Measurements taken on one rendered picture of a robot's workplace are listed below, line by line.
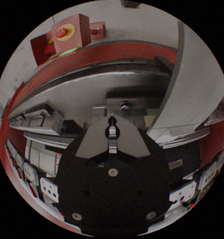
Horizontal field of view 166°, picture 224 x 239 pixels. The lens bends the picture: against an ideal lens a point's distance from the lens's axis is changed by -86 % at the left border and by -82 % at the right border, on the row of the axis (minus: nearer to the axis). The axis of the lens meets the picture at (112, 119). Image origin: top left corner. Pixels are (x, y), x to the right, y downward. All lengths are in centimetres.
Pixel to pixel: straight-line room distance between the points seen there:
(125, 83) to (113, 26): 91
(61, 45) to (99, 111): 28
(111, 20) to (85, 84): 93
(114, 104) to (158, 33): 108
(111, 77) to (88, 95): 10
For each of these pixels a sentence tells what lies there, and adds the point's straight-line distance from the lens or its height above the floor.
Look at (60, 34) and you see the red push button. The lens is 30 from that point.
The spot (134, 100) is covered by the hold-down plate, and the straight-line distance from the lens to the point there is 24.
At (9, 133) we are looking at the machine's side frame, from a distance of 203.
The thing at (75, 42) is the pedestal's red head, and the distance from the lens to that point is 31.
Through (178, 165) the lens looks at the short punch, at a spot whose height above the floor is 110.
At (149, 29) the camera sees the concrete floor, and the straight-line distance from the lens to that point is 113.
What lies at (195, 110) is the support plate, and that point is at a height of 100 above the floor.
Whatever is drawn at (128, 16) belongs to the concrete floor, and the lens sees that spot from 110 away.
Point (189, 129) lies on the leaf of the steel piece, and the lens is 22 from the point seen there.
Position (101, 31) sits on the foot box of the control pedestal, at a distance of 95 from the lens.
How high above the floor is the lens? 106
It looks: 30 degrees down
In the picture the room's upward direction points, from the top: 178 degrees counter-clockwise
